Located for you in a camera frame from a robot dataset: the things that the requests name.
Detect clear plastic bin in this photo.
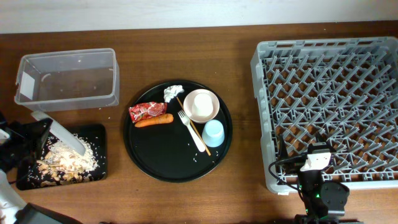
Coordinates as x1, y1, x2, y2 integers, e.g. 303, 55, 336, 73
14, 48, 120, 112

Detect wooden chopstick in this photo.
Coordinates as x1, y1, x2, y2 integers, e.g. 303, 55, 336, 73
177, 97, 211, 156

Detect red snack wrapper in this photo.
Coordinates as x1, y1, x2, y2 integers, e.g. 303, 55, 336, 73
128, 101, 167, 123

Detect grey dishwasher rack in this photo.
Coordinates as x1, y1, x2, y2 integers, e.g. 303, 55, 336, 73
251, 37, 397, 195

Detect light blue cup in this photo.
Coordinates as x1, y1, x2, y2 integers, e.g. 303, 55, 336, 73
201, 119, 224, 147

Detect black rectangular tray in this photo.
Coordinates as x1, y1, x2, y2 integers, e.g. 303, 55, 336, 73
16, 124, 108, 190

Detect peanut shells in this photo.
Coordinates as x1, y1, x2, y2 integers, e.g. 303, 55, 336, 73
36, 151, 98, 187

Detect orange carrot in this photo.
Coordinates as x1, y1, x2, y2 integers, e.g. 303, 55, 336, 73
134, 113, 174, 128

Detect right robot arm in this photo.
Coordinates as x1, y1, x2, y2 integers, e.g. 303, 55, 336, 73
274, 134, 349, 223

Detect white plastic fork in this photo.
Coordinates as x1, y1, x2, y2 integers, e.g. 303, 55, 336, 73
178, 110, 205, 152

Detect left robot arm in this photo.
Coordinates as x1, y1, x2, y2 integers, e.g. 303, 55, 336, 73
1, 111, 85, 223

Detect white tissue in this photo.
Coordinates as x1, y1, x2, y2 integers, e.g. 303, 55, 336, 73
164, 85, 184, 103

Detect grey plate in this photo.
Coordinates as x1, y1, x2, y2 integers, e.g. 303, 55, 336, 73
31, 111, 86, 156

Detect white cup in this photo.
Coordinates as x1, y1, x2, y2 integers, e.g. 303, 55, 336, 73
192, 93, 213, 117

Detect pile of white rice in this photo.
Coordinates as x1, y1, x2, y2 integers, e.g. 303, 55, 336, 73
44, 135, 98, 173

